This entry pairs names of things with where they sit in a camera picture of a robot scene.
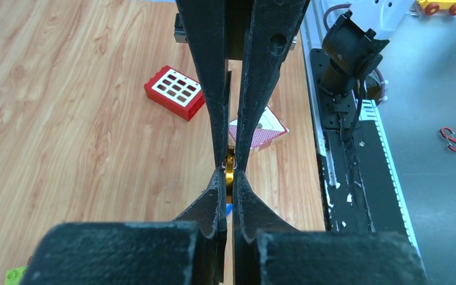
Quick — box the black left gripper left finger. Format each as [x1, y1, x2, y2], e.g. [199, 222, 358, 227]
[21, 169, 227, 284]

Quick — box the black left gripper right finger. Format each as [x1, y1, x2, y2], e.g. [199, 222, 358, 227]
[233, 170, 428, 284]

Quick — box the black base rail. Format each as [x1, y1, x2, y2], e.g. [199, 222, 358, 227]
[310, 49, 409, 236]

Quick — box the red S-shaped carabiner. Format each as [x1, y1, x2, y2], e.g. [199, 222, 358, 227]
[439, 126, 456, 153]

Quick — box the toy brick car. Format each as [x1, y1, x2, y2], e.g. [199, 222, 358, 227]
[4, 256, 33, 285]

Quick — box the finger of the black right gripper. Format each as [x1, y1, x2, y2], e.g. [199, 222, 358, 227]
[176, 1, 229, 167]
[235, 1, 309, 170]

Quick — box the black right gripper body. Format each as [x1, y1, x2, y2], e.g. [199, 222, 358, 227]
[173, 0, 297, 62]

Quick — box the red patterned card box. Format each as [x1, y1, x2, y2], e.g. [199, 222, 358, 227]
[249, 105, 289, 155]

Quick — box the gold S-shaped carabiner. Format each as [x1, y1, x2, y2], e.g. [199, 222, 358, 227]
[224, 145, 236, 204]

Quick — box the red toy window brick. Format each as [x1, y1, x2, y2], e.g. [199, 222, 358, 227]
[144, 65, 205, 122]

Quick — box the silver key with blue tag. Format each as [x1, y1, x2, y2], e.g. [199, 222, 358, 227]
[226, 204, 233, 219]

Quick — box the yellow toy vehicle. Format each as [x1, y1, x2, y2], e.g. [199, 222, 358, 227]
[416, 0, 456, 16]

